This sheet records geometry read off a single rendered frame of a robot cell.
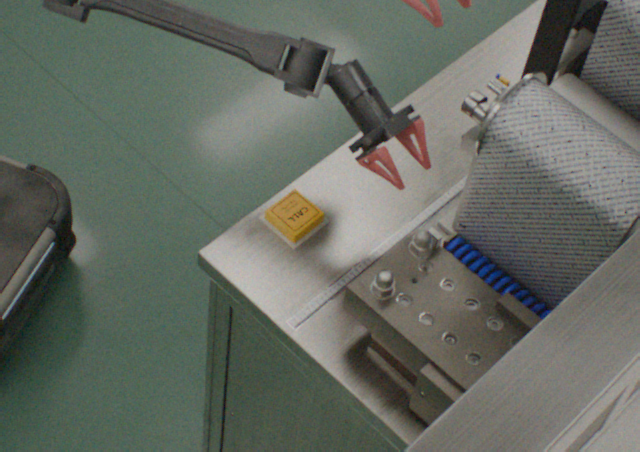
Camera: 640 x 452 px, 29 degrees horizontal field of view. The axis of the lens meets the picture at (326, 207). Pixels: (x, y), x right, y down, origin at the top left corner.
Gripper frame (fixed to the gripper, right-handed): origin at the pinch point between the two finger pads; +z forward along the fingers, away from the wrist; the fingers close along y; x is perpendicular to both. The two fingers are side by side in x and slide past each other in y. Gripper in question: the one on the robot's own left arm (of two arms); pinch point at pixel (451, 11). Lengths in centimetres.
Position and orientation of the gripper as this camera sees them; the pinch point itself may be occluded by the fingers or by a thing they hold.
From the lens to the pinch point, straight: 177.2
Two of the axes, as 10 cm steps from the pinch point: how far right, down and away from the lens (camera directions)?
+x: 5.3, -0.6, -8.5
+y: -7.0, 5.3, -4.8
